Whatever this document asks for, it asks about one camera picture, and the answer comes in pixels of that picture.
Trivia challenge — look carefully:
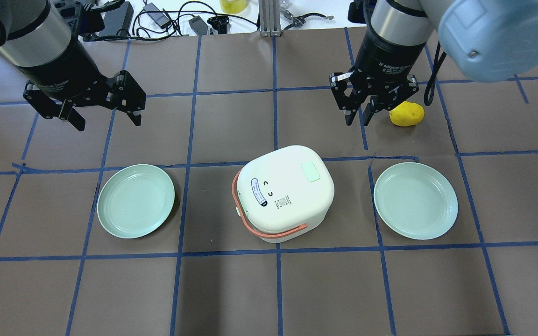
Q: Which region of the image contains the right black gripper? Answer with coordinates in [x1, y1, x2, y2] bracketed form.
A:
[329, 0, 434, 127]

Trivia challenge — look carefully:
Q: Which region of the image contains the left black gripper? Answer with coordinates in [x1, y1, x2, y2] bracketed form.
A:
[0, 0, 147, 132]

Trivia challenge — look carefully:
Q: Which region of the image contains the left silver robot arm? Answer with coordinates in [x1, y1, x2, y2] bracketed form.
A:
[0, 0, 146, 131]

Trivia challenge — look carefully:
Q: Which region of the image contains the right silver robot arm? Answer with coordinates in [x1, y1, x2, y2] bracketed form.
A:
[330, 0, 538, 125]

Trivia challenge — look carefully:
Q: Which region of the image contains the yellow lemon toy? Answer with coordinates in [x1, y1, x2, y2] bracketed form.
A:
[389, 101, 425, 127]

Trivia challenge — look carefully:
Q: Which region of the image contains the right green plate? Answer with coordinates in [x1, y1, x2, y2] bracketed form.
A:
[374, 162, 459, 240]

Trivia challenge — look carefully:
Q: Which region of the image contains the green plate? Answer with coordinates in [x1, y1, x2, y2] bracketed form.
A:
[374, 162, 459, 240]
[96, 164, 176, 239]

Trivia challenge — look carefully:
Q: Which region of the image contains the black power adapter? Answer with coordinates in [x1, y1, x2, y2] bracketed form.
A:
[143, 2, 171, 28]

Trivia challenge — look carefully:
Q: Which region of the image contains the left green plate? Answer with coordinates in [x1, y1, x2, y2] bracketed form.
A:
[96, 164, 176, 239]

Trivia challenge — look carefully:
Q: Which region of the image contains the yellow tape roll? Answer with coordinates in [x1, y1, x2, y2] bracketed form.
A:
[219, 0, 248, 14]

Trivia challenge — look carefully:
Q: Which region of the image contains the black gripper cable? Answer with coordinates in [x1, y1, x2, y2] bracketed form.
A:
[424, 42, 447, 107]

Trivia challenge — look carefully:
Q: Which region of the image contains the white rice cooker orange handle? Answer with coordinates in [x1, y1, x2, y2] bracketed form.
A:
[231, 145, 335, 243]

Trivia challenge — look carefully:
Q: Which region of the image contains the aluminium frame post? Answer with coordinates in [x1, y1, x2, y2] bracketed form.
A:
[258, 0, 282, 37]

